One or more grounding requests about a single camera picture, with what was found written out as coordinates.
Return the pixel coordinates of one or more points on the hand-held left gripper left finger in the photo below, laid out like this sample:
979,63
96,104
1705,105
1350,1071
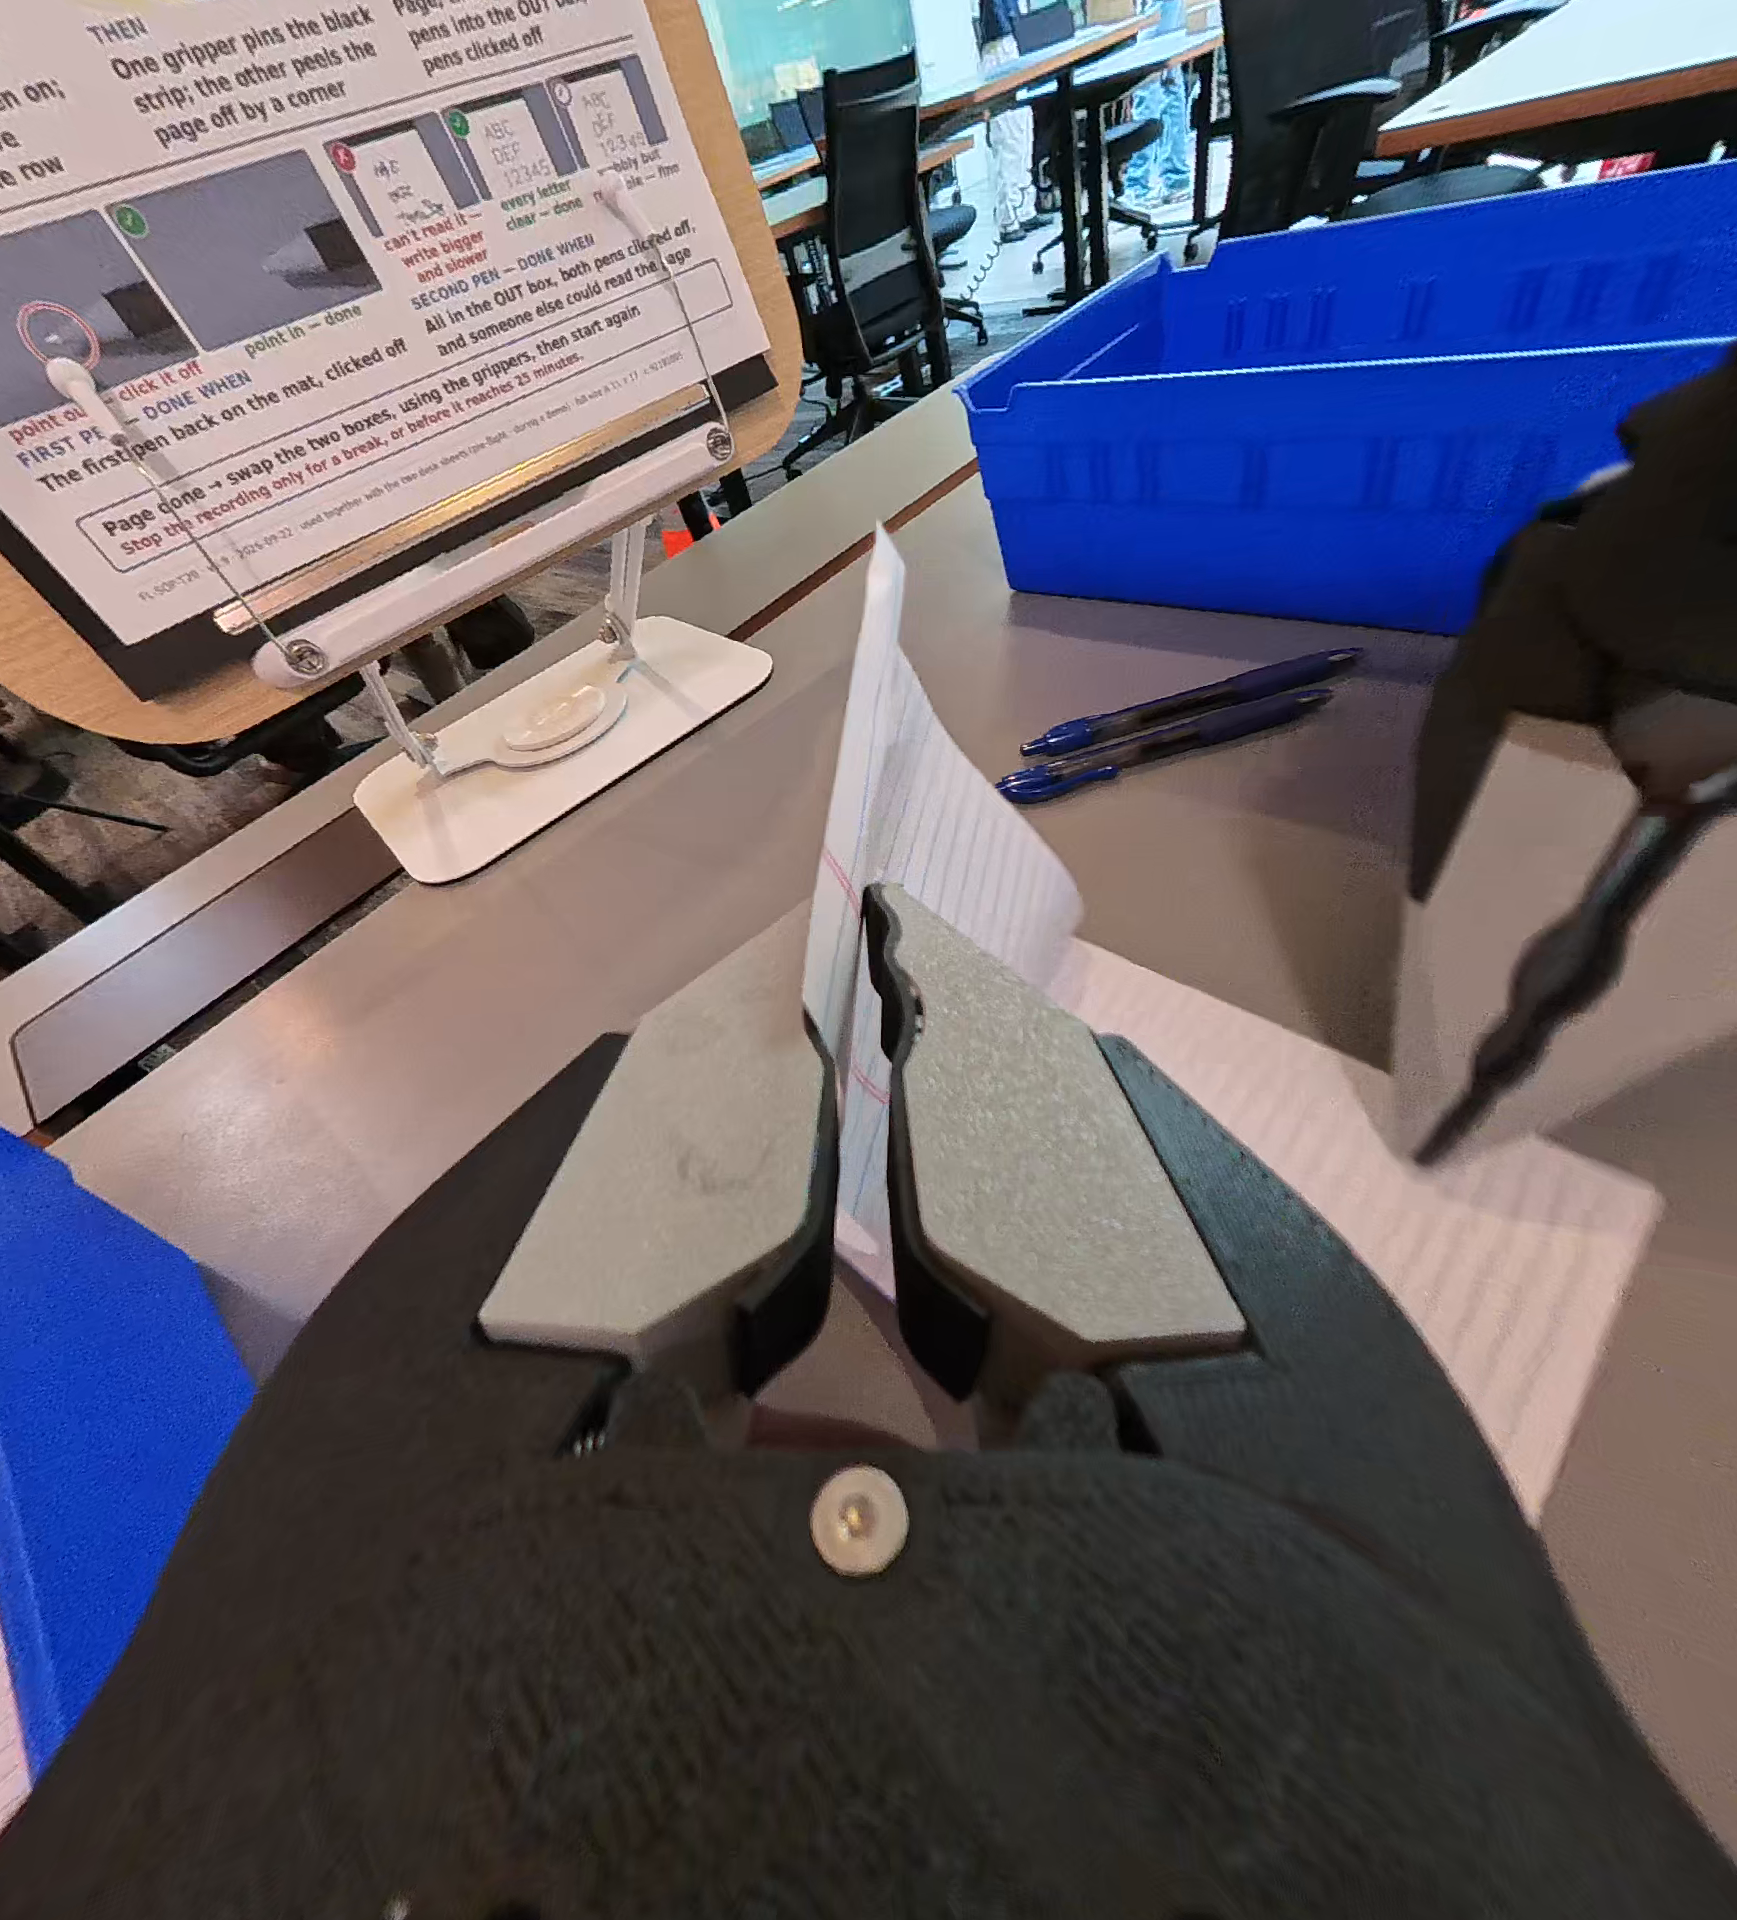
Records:
659,1202

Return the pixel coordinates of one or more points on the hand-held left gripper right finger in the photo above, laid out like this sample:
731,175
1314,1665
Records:
1048,1186

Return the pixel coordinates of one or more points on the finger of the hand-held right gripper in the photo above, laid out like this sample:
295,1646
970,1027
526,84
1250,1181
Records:
1484,899
1678,991

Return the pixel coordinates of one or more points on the blue retractable pen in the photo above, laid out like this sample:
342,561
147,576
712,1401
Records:
1199,697
1169,743

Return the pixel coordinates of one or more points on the white legal pad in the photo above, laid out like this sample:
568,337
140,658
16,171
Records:
1407,1278

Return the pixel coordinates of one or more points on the lined paper sheet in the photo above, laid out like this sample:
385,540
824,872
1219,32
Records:
929,782

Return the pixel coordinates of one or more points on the blue plastic bin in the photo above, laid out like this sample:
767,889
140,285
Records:
1258,496
88,1425

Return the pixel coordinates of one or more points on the grey desk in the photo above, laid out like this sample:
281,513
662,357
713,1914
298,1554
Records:
510,961

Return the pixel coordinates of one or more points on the white background desk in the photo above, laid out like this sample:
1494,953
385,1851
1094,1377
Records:
1633,74

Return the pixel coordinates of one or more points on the black phone on table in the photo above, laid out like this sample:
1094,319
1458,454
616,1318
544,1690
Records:
207,991

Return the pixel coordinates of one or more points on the white document stand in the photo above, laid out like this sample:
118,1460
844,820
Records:
687,683

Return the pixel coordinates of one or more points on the black high-back chair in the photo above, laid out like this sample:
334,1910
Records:
1304,105

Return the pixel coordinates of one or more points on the black office chair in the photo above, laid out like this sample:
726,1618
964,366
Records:
875,179

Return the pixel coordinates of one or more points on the printed instruction sheet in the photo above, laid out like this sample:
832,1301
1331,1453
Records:
357,299

